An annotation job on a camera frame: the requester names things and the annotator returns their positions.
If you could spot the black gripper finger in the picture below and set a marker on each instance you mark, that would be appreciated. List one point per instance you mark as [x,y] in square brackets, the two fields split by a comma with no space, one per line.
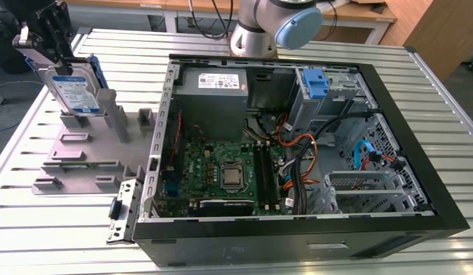
[38,46]
[64,43]

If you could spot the hard disk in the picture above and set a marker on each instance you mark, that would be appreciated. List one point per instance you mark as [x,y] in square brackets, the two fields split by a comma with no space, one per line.
[73,91]

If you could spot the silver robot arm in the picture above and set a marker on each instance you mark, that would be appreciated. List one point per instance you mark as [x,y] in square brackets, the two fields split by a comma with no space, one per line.
[251,40]

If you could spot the metal disk bay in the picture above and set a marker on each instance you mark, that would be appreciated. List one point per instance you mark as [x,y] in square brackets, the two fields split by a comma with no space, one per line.
[373,192]

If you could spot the black waste bin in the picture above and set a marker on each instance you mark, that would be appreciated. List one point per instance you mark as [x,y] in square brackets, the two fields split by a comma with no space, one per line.
[7,57]

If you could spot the wooden top white desk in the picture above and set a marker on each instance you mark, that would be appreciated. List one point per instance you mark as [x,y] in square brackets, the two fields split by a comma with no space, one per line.
[117,4]
[359,15]

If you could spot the grey parts rack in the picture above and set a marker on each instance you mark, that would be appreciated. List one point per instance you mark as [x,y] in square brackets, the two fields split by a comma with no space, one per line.
[103,149]

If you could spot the green RAM stick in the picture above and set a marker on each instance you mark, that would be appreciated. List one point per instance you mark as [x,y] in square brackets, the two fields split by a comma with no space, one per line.
[88,165]

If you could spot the grey power supply unit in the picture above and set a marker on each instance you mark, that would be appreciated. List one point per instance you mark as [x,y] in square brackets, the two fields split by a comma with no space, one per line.
[209,109]

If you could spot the green motherboard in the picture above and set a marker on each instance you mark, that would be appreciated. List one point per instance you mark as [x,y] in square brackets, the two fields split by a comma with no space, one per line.
[205,160]

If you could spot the black plastic cover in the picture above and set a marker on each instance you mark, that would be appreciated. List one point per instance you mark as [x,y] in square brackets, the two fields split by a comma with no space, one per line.
[271,91]

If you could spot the blue VGA connector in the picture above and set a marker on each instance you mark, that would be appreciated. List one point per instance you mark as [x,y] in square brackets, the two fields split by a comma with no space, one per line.
[116,209]

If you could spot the silver CPU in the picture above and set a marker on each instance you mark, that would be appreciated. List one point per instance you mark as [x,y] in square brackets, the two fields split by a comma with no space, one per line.
[232,175]

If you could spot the CPU socket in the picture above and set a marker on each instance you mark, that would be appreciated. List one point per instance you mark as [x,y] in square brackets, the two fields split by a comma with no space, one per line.
[233,187]

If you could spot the blue plastic drive latch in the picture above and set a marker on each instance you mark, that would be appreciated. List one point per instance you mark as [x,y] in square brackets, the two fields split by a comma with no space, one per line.
[316,83]

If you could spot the black RAM slot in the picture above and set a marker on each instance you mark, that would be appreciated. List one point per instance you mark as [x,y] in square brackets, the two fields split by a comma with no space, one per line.
[260,177]
[269,177]
[264,177]

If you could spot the black graphics card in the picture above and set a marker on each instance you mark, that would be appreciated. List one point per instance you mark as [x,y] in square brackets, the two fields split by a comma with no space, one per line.
[227,207]

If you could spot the metal drive cage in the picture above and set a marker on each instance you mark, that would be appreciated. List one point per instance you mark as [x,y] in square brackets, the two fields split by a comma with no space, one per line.
[335,106]

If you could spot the black PC case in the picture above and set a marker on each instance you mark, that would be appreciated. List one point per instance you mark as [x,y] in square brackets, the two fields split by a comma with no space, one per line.
[259,237]

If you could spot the wooden cabinet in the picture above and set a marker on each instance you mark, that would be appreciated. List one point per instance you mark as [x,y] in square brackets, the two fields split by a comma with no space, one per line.
[443,34]

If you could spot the metal slot retention bracket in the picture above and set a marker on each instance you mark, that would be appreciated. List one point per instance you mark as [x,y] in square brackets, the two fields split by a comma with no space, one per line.
[127,200]

